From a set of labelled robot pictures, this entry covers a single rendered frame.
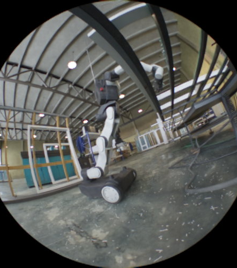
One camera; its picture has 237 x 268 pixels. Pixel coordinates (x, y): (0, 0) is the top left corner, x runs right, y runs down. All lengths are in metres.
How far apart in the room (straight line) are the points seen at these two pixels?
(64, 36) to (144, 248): 8.57
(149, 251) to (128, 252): 0.08
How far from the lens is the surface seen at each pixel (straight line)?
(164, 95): 1.25
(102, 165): 1.04
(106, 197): 0.87
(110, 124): 0.96
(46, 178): 3.63
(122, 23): 0.50
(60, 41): 8.35
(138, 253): 0.46
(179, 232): 0.48
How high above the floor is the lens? 0.40
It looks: 13 degrees up
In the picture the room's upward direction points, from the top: 18 degrees counter-clockwise
